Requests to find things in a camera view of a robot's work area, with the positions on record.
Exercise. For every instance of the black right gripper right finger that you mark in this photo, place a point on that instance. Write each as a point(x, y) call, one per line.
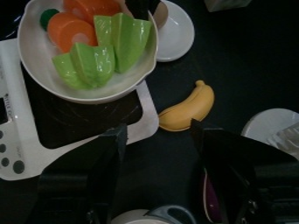
point(229, 163)

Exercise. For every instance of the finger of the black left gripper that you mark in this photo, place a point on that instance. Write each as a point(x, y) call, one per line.
point(140, 8)

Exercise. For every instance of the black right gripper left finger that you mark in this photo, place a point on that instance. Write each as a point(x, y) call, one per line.
point(100, 175)

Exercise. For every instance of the orange toy carrot slice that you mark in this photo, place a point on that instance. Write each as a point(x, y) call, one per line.
point(93, 7)
point(65, 29)

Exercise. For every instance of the green toy lettuce leaf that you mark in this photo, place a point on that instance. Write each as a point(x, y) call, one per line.
point(85, 67)
point(124, 43)

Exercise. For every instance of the purple toy piece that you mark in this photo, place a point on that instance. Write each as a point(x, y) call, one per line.
point(212, 198)

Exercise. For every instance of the white saucer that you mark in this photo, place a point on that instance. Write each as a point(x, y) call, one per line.
point(176, 38)

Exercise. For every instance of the white plate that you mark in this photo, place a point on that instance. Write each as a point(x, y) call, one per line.
point(264, 122)

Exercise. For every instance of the clear plastic holder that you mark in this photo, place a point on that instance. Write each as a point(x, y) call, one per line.
point(287, 140)

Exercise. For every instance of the yellow toy banana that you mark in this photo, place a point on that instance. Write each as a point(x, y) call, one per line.
point(186, 110)

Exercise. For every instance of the beige toy knife block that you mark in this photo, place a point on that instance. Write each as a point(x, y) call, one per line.
point(226, 4)

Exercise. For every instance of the dark green toy piece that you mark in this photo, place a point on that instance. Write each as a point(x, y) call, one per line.
point(46, 17)

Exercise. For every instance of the white digital kitchen scale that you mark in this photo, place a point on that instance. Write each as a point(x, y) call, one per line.
point(22, 131)

